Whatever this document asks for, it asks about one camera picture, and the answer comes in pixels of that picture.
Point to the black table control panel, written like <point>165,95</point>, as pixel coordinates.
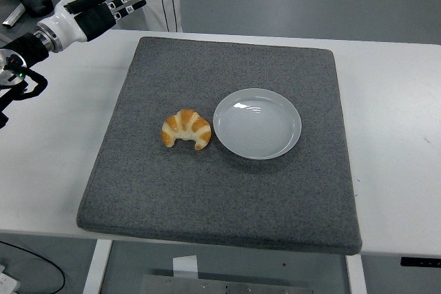
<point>420,261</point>

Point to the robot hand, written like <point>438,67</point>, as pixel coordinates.
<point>69,15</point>

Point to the white table leg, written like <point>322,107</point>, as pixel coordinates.
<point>356,275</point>
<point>97,266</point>

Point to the white device on floor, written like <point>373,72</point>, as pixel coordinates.
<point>7,282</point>

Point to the white round plate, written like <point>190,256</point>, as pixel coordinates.
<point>256,125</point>

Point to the grey metal plate with screws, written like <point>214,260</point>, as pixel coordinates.
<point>224,285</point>

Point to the grey felt mat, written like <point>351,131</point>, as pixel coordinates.
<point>172,190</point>

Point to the croissant bread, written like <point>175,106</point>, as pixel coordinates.
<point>186,125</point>

